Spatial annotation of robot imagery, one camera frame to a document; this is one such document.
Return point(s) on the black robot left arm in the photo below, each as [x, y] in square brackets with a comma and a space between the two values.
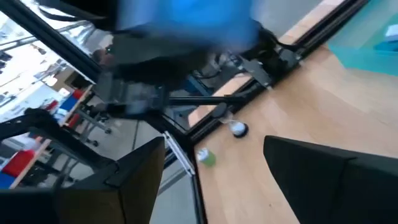
[155, 62]

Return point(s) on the red storage bin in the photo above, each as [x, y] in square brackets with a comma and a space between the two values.
[18, 161]

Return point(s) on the white box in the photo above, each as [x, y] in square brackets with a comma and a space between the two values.
[392, 32]

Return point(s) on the black aluminium table frame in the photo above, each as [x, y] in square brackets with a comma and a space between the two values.
[326, 31]

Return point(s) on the blue storage bin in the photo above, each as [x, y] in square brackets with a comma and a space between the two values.
[4, 181]

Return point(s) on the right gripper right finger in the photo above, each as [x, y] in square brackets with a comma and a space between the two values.
[342, 193]

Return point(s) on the small green white item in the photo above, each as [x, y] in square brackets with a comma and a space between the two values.
[209, 158]

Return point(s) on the black lid container white contents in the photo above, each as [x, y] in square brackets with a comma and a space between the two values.
[238, 129]

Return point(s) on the black background stand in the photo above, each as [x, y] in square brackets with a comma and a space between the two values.
[46, 130]

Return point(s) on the green translucent tray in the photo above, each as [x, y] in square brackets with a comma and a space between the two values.
[357, 46]

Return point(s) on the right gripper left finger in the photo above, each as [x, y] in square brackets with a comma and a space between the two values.
[93, 202]

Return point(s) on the black background beam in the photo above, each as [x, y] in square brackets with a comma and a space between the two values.
[46, 40]

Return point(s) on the silver frame bracket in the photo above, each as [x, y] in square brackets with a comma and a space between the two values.
[180, 154]

